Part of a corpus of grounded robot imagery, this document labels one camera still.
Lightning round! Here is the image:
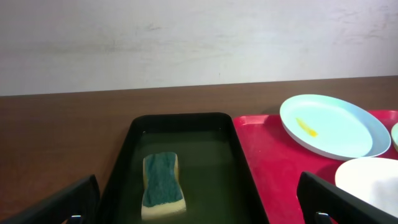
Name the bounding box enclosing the red serving tray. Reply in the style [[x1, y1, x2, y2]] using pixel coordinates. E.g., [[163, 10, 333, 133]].
[[233, 110, 397, 223]]

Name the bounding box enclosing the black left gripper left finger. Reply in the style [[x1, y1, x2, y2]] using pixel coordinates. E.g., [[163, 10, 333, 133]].
[[2, 175, 100, 224]]

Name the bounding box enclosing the white plate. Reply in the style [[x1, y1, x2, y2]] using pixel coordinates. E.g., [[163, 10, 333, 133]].
[[335, 157, 397, 217]]

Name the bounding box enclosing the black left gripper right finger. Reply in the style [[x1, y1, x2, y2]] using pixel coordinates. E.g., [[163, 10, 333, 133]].
[[297, 172, 397, 224]]

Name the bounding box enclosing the light blue plate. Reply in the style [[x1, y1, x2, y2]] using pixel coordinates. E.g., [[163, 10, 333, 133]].
[[279, 94, 392, 161]]

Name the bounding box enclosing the pale green plate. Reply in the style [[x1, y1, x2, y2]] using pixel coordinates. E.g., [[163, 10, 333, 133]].
[[391, 123, 398, 151]]

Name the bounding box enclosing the green and yellow sponge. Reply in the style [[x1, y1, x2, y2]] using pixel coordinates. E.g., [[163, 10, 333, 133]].
[[141, 152, 187, 220]]

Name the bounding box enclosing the black water tray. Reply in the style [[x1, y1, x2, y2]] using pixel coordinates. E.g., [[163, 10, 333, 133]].
[[96, 113, 268, 223]]

